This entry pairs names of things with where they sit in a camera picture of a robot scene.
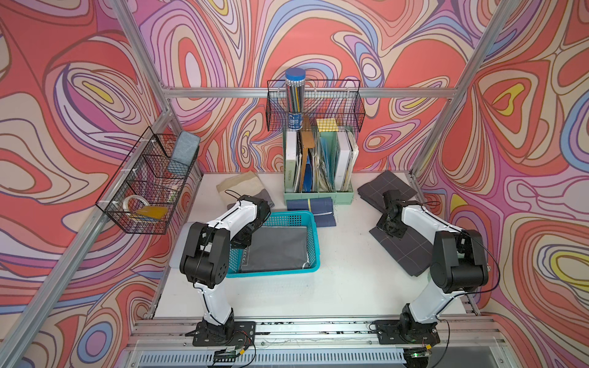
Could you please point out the dark grey checked cloth front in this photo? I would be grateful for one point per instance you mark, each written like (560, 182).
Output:
(412, 252)

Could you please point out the navy folded cloth yellow stripe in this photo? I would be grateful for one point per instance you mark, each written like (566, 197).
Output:
(322, 210)

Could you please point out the grey pillowcase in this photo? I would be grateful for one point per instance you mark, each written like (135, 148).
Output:
(276, 249)

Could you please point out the white flat tin box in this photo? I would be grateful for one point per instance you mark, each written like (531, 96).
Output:
(177, 248)

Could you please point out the yellow sticky note block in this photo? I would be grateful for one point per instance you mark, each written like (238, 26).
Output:
(327, 125)

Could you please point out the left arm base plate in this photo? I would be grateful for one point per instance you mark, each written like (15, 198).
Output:
(239, 333)

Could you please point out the black wire basket left wall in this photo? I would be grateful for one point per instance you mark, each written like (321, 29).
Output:
(146, 172)

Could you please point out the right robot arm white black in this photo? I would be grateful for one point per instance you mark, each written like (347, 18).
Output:
(459, 263)

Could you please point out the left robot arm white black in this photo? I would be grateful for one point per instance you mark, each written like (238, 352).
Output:
(205, 253)

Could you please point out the dark grey checked cloth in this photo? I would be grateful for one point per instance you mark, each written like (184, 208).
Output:
(412, 252)
(372, 192)

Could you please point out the grey blue sponge block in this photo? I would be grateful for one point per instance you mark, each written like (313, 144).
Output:
(185, 149)

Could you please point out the white book in organizer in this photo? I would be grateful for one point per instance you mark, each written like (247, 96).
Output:
(343, 154)

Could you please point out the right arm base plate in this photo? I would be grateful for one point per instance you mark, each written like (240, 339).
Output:
(398, 332)

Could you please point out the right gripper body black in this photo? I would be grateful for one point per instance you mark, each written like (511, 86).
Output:
(392, 226)

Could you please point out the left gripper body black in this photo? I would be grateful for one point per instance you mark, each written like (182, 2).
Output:
(243, 239)

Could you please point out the blue lidded pencil tube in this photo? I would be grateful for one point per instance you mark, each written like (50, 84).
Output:
(295, 93)

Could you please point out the black wire basket wall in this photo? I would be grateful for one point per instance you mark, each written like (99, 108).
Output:
(146, 172)
(324, 98)

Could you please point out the beige grey folded cloth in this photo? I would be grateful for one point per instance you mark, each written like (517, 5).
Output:
(245, 184)

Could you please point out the dark grey checked cloth rear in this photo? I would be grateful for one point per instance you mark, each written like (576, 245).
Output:
(372, 192)

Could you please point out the white tape roll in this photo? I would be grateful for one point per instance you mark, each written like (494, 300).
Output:
(132, 203)

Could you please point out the black wire basket rear wall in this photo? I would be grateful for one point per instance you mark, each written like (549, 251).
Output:
(324, 98)

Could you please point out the yellow flat pad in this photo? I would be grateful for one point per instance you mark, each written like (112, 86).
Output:
(150, 213)

